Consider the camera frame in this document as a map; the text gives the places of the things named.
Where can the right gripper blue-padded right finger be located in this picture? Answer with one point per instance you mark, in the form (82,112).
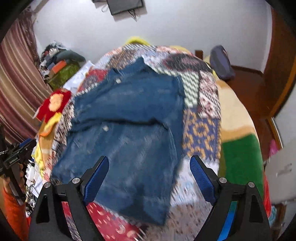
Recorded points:
(237,210)

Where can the grey green cushion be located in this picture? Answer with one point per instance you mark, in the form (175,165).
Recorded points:
(69,55)

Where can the white light-blue cloth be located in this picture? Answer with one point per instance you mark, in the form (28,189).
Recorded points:
(74,82)

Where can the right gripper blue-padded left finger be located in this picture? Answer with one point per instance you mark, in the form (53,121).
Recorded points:
(48,221)

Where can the striped maroon curtain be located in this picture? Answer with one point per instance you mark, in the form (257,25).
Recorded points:
(23,89)

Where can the dark blue bag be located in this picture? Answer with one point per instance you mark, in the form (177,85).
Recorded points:
(220,63)

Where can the yellow pillow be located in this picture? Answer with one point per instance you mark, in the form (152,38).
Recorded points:
(136,40)

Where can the patchwork patterned bedspread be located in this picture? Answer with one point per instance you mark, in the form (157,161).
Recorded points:
(201,130)

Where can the orange sleeved left forearm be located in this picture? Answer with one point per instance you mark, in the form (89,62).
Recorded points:
(16,216)

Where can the person's left hand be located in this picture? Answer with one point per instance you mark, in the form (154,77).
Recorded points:
(14,183)

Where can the red yellow plush toy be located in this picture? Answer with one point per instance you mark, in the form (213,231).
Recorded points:
(50,111)

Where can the wall-mounted black television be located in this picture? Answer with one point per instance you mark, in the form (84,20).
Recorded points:
(120,6)

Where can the orange box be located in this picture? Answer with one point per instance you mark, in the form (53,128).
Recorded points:
(60,65)

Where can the blue denim jeans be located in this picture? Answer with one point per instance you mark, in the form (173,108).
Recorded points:
(134,117)

